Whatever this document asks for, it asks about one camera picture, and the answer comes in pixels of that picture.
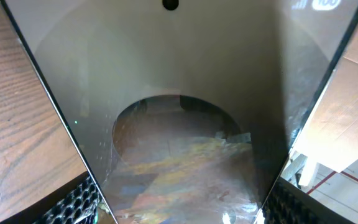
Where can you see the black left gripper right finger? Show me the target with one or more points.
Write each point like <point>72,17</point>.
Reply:
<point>286,204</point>

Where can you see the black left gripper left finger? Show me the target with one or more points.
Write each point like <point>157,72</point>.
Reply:
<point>75,202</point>

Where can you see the Galaxy S25 Ultra smartphone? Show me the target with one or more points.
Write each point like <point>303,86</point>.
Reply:
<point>184,111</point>

